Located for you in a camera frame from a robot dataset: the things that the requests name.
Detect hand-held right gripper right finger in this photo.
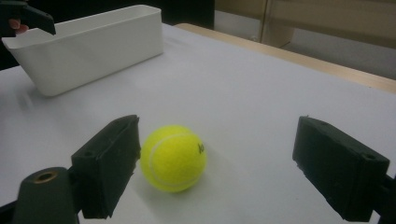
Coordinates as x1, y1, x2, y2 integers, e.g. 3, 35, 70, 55
291, 115, 390, 223

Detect wooden table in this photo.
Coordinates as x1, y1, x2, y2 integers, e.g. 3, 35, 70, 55
174, 21, 396, 95

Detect yellow tennis ball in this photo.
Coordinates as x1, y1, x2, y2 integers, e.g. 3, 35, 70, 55
139, 124, 208, 193

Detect white plastic bin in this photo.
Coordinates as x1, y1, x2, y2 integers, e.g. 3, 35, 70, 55
1, 4, 164, 97

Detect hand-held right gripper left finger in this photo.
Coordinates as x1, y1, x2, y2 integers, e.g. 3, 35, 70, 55
70, 114, 142, 219

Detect white board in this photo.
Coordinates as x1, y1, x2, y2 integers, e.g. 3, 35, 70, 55
0, 22, 396, 224

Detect wooden shelf unit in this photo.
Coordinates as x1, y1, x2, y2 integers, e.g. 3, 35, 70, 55
214, 0, 396, 50

